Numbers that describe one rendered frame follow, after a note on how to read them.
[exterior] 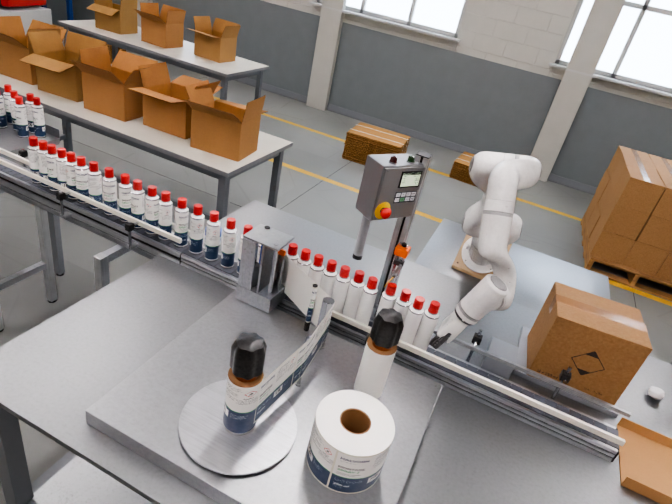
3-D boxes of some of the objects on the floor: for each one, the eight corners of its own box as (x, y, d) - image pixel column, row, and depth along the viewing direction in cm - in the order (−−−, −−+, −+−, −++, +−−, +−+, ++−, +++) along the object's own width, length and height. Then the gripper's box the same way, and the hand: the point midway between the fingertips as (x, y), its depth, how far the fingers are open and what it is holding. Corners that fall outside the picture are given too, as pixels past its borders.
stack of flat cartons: (340, 157, 574) (346, 131, 558) (354, 146, 618) (360, 121, 602) (394, 174, 561) (401, 147, 545) (404, 161, 606) (411, 136, 590)
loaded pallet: (681, 304, 428) (744, 212, 382) (582, 270, 447) (631, 178, 402) (659, 247, 527) (707, 169, 482) (579, 221, 547) (617, 143, 501)
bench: (63, 92, 584) (57, 20, 544) (116, 83, 649) (114, 19, 610) (221, 150, 526) (226, 74, 486) (261, 134, 591) (269, 66, 552)
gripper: (471, 333, 153) (436, 365, 164) (480, 309, 165) (446, 340, 176) (452, 317, 154) (418, 350, 164) (462, 294, 166) (429, 326, 177)
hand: (436, 342), depth 169 cm, fingers closed, pressing on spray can
